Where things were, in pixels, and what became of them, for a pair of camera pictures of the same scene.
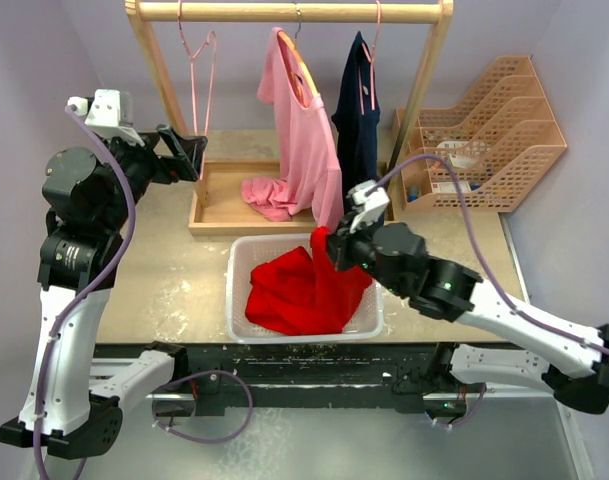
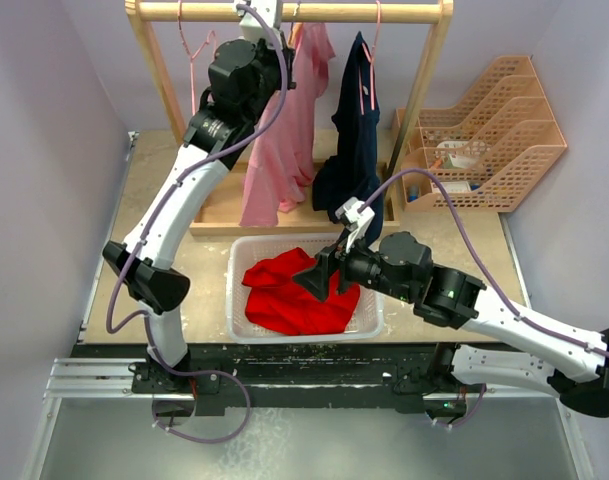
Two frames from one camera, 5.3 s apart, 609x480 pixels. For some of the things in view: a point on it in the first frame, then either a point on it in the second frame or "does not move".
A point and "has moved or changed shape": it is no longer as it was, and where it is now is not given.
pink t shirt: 308,183 has moved or changed shape
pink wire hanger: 213,35 does not move
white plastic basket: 364,319 does not move
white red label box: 448,187 does not move
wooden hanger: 295,50 has moved or changed shape
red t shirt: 290,295 does not move
